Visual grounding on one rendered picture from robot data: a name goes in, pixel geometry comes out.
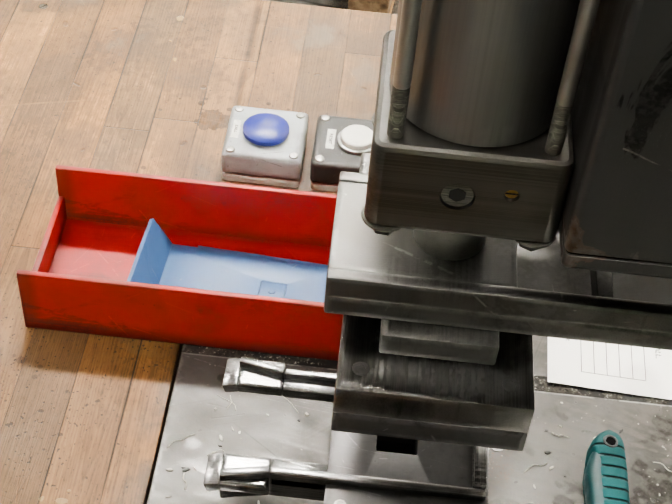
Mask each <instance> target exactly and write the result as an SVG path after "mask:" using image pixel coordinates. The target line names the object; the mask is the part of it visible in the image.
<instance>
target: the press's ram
mask: <svg viewBox="0 0 672 504"><path fill-rule="evenodd" d="M370 155H371V153H362V154H361V160H360V169H359V173H356V172H346V171H341V172H340V175H339V183H338V191H337V199H336V207H335V214H334V222H333V230H332V238H331V245H330V253H329V261H328V269H327V276H326V287H325V299H324V312H326V313H333V314H342V315H343V320H342V329H341V338H340V346H339V355H338V364H337V373H336V382H335V391H334V401H333V411H332V421H331V430H333V431H342V432H351V433H360V434H369V435H378V436H387V437H396V438H405V439H414V440H423V441H432V442H441V443H451V444H460V445H469V446H478V447H487V448H496V449H505V450H514V451H523V449H524V445H525V442H526V438H527V435H528V431H529V428H530V425H531V421H532V418H533V414H534V411H535V397H534V362H533V335H536V336H545V337H554V338H563V339H573V340H582V341H591V342H600V343H609V344H619V345H628V346H637V347H646V348H656V349H665V350H672V279H669V278H659V277H650V276H641V275H632V274H622V273H613V272H604V271H594V270H585V269H576V268H567V267H565V266H563V265H562V263H561V250H560V231H559V223H558V227H557V235H556V240H555V241H554V242H553V244H551V245H549V246H548V247H545V248H541V249H538V250H535V251H532V252H530V251H528V250H526V249H524V248H522V247H520V246H519V243H518V242H516V241H515V240H510V239H501V238H491V237H482V236H473V235H463V234H454V233H445V232H435V231H426V230H417V229H407V228H402V229H400V230H398V231H395V232H392V233H391V234H390V235H388V236H387V235H382V234H376V233H375V232H374V230H373V229H371V228H370V227H368V226H367V225H366V224H365V223H364V221H363V219H362V215H361V212H362V209H363V207H364V206H365V202H366V193H367V183H368V174H369V164H370Z"/></svg>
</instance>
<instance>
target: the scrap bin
mask: <svg viewBox="0 0 672 504"><path fill-rule="evenodd" d="M55 171H56V179H57V187H58V195H59V196H58V199H57V202H56V205H55V208H54V210H53V213H52V216H51V219H50V222H49V224H48V227H47V230H46V233H45V236H44V238H43V241H42V244H41V247H40V249H39V252H38V255H37V258H36V261H35V263H34V266H33V269H32V271H29V270H17V273H16V275H17V280H18V286H19V292H20V298H21V303H22V309H23V315H24V321H25V326H26V327H31V328H41V329H50V330H59V331H68V332H77V333H86V334H96V335H105V336H114V337H123V338H132V339H141V340H150V341H160V342H169V343H178V344H187V345H196V346H205V347H215V348H224V349H233V350H242V351H251V352H260V353H270V354H279V355H288V356H297V357H306V358H315V359H325V360H334V361H338V355H339V346H340V338H341V329H342V320H343V315H342V314H333V313H326V312H324V302H315V301H305V300H296V299H287V298H278V297H269V296H259V295H250V294H241V293H232V292H222V291H213V290H204V289H195V288H186V287H176V286H167V285H158V284H149V283H139V282H130V281H127V279H128V276H129V274H130V271H131V268H132V265H133V263H134V260H135V257H136V255H137V252H138V249H139V246H140V244H141V241H142V238H143V236H144V233H145V230H146V227H147V225H148V222H149V219H152V218H154V220H155V221H156V222H157V224H158V225H159V226H160V228H161V229H162V230H163V232H164V233H165V234H166V236H167V237H168V238H169V240H170V241H171V242H172V244H178V245H184V246H191V247H197V248H198V245H199V246H206V247H212V248H219V249H225V250H232V251H239V252H245V253H252V254H258V255H265V256H271V257H278V258H285V259H291V260H298V261H304V262H311V263H317V264H324V265H328V261H329V253H330V245H331V238H332V230H333V222H334V214H335V207H336V199H337V195H335V194H326V193H317V192H307V191H298V190H289V189H279V188H270V187H261V186H251V185H242V184H233V183H223V182H214V181H205V180H195V179H186V178H176V177H167V176H158V175H148V174H139V173H130V172H120V171H111V170H102V169H92V168H83V167H74V166H64V165H56V167H55Z"/></svg>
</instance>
